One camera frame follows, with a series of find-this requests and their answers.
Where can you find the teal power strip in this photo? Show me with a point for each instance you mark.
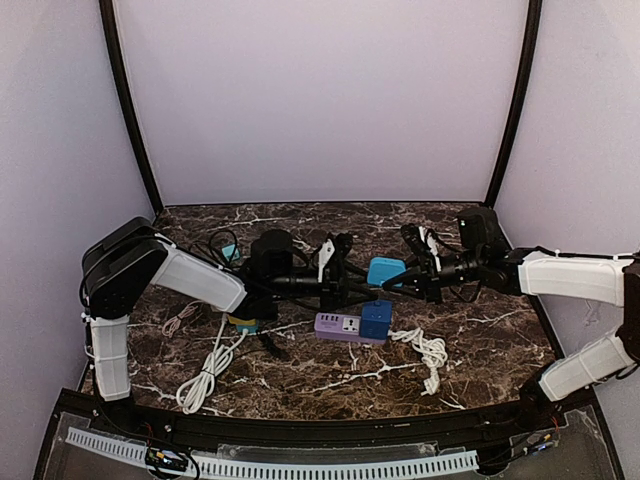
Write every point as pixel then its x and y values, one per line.
pixel 251 329

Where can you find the black power adapter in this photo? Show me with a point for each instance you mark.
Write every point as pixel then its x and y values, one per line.
pixel 266 340

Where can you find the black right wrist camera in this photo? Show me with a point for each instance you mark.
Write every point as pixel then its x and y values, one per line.
pixel 479 226

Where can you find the purple power strip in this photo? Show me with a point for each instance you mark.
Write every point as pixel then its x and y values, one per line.
pixel 338 327

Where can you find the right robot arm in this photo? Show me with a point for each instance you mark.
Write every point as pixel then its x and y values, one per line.
pixel 605 288

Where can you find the white slotted cable duct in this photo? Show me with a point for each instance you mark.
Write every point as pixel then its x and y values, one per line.
pixel 213 467

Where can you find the teal small charger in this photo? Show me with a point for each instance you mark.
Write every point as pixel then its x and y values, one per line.
pixel 232 253

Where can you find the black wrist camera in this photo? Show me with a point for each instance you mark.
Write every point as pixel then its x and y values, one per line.
pixel 272 254
pixel 479 226

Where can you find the blue small charger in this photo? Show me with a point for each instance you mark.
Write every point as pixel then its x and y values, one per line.
pixel 382 269

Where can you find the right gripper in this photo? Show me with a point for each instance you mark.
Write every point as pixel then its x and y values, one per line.
pixel 427 270

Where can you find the black frame post right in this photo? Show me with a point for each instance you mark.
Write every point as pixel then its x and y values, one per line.
pixel 526 59

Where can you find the black frame post left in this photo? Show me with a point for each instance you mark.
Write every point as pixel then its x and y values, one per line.
pixel 116 59

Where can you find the black front rail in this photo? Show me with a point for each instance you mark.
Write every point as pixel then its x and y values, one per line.
pixel 476 428

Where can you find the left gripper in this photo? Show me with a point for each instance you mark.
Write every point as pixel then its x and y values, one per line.
pixel 338 278

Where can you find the yellow cube plug adapter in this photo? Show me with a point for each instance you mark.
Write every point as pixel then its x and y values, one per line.
pixel 241 322

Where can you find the black frame post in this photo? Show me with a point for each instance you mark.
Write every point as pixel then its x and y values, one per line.
pixel 526 59
pixel 116 59

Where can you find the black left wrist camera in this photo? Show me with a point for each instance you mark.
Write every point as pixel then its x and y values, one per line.
pixel 272 254

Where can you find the dark blue cube adapter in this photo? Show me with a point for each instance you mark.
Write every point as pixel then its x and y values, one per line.
pixel 376 318

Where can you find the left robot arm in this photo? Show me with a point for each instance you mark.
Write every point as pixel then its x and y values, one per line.
pixel 118 269

